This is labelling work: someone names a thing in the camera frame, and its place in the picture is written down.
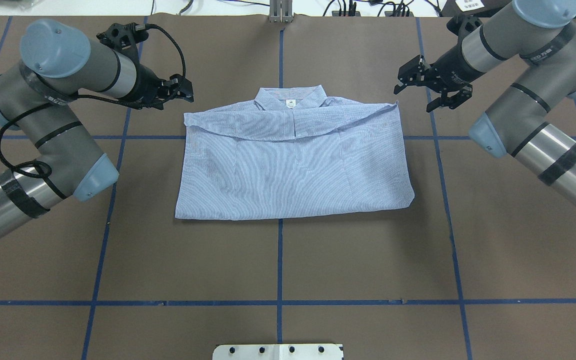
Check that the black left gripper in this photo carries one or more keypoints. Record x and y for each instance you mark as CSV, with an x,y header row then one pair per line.
x,y
146,86

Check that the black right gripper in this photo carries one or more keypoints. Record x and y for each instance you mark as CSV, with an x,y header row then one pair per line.
x,y
452,69

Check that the light blue striped shirt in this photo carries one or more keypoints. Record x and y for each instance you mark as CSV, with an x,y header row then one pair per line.
x,y
293,153

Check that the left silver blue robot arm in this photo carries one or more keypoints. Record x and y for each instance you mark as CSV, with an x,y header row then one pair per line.
x,y
47,152

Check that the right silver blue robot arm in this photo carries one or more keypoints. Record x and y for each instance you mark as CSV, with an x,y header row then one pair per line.
x,y
543,34

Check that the brown paper table cover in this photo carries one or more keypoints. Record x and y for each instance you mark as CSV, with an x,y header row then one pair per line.
x,y
482,265

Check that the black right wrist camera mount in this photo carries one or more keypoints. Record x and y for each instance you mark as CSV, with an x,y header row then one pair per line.
x,y
462,25

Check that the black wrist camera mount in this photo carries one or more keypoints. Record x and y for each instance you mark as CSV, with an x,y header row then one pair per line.
x,y
462,25
123,37

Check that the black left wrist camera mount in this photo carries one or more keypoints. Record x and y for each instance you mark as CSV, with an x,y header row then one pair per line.
x,y
123,37

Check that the grey aluminium post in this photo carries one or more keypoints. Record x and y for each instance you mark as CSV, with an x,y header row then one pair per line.
x,y
281,11

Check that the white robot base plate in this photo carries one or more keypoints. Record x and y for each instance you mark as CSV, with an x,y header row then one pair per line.
x,y
290,351

